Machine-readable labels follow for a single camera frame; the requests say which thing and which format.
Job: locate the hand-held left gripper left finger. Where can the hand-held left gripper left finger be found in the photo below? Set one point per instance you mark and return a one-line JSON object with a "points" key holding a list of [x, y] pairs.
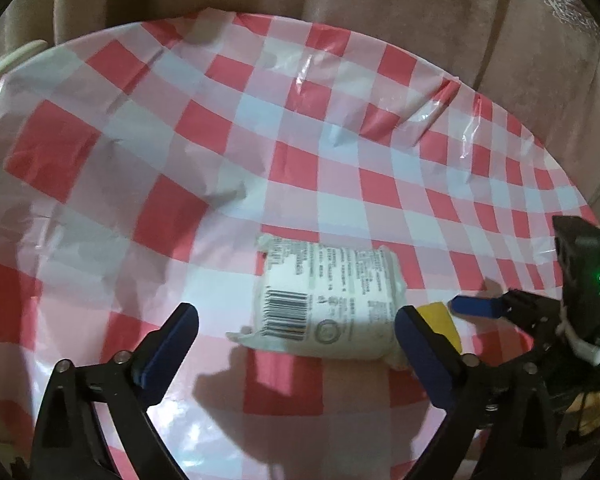
{"points": [[165, 355]]}

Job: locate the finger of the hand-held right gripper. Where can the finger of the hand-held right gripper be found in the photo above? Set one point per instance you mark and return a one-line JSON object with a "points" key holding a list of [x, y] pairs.
{"points": [[475, 306]]}

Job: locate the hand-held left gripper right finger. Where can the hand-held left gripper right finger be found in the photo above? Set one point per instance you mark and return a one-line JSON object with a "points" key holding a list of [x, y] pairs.
{"points": [[422, 355]]}

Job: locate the yellow sponge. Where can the yellow sponge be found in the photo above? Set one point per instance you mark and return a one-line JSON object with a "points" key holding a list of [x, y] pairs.
{"points": [[442, 322]]}

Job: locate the white tissue packet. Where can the white tissue packet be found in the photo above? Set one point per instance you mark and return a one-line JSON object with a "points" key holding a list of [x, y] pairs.
{"points": [[325, 305]]}

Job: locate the red white checked tablecloth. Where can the red white checked tablecloth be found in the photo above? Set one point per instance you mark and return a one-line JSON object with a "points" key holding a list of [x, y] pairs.
{"points": [[230, 135]]}

